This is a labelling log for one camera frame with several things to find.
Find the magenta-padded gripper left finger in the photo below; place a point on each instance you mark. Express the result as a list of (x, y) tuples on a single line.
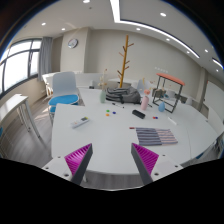
[(76, 160)]

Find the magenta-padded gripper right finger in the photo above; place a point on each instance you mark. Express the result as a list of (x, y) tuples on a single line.
[(148, 159)]

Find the grey pink striped towel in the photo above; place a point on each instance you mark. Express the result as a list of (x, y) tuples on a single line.
[(155, 136)]

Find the small red marker cap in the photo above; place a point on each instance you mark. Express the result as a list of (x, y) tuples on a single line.
[(132, 127)]

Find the white remote control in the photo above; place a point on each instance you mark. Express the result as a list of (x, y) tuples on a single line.
[(79, 122)]

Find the white rectangular bar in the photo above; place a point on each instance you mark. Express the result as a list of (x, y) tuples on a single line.
[(172, 121)]

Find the black rectangular box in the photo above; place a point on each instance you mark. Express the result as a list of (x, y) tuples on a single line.
[(138, 114)]

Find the blue vase with flowers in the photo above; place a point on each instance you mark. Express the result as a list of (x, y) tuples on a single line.
[(161, 107)]

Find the pink vase with flowers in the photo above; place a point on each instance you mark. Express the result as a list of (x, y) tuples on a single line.
[(144, 103)]

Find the black white marker pen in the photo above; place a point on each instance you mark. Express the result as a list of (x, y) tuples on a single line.
[(117, 105)]

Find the green vase with dried stems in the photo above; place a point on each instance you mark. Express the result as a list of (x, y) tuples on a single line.
[(103, 96)]

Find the grey backpack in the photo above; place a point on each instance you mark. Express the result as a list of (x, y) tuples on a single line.
[(124, 94)]

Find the white chair with blue seat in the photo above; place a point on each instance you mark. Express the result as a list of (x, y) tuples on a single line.
[(64, 84)]

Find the white side table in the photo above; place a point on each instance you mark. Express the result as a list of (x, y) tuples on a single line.
[(11, 104)]

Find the wooden coat tree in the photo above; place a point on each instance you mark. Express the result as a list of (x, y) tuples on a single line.
[(124, 60)]

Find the grey curtain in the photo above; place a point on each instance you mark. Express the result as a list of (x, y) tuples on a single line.
[(45, 56)]

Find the dark-framed window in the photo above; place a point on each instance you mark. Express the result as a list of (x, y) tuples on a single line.
[(16, 66)]

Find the round ceiling spotlights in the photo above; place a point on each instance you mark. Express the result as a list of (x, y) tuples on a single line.
[(163, 14)]

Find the long ceiling light strip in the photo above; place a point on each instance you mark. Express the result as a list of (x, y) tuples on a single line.
[(115, 10)]

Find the black frame stand orange top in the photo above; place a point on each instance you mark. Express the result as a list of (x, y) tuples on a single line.
[(170, 78)]

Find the round wall clock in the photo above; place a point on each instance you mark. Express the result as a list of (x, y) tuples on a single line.
[(72, 43)]

